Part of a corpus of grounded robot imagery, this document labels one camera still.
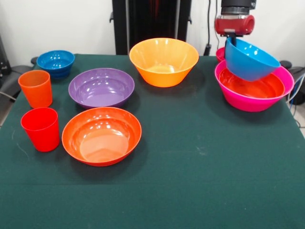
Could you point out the orange plastic cup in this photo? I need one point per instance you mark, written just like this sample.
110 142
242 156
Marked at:
35 90

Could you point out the light blue plastic bowl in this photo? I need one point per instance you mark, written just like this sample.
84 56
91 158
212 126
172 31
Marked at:
250 62

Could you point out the large magenta plastic bowl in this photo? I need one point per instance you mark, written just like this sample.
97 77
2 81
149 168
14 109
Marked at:
250 103

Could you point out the small magenta plastic bowl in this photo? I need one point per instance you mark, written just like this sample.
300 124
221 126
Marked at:
220 55

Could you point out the orange-red plastic bowl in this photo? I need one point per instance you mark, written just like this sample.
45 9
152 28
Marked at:
101 143
257 88

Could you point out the orange plastic bowl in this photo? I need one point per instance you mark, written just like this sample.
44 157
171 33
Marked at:
164 57

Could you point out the purple plastic bowl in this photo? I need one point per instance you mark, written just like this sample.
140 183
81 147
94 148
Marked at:
101 88

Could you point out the black office chair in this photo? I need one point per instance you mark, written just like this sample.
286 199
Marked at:
9 83
287 64

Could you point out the dark green table cloth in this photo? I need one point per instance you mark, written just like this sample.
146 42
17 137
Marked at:
155 195

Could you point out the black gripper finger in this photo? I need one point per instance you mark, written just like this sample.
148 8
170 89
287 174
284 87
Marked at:
233 41

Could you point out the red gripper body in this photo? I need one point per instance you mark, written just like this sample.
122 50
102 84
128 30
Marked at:
234 25

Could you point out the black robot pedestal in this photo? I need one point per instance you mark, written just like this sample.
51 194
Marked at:
147 19

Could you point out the small dark blue bowl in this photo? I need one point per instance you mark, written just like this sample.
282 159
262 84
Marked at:
56 64

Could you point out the red plastic cup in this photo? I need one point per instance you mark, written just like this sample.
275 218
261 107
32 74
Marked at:
40 133

